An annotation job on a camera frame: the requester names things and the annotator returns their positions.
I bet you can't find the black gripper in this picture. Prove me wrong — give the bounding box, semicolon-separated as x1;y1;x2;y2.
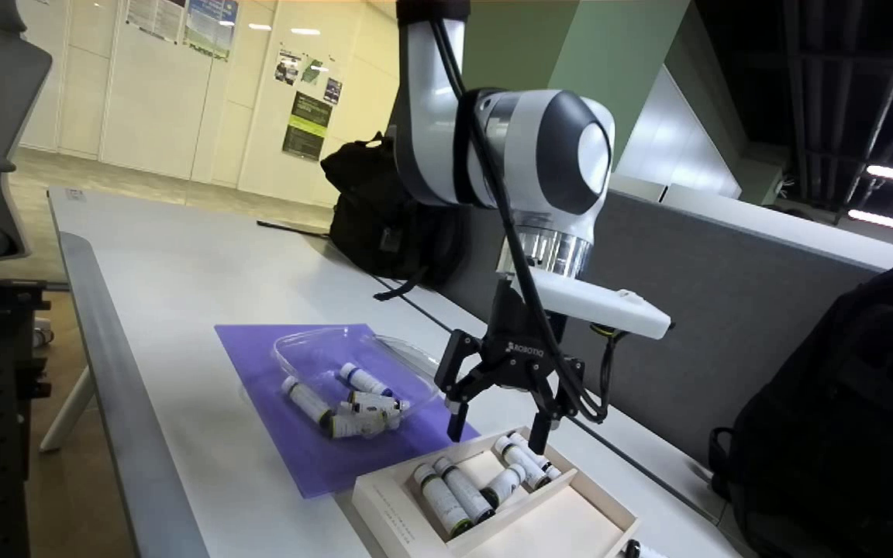
430;281;587;455

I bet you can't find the purple mat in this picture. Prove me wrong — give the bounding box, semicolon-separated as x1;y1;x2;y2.
214;323;479;503

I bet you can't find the black duffel bag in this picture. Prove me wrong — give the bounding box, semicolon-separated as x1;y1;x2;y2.
318;132;472;303

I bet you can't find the blue white wall poster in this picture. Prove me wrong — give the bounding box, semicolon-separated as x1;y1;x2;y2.
180;0;243;61

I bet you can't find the clear plastic container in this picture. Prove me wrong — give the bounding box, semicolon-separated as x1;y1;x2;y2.
266;323;440;442

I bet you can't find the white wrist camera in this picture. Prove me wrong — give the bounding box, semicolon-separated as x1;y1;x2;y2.
525;267;675;345

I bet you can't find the green black wall poster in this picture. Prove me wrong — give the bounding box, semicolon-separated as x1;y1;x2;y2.
278;89;335;165

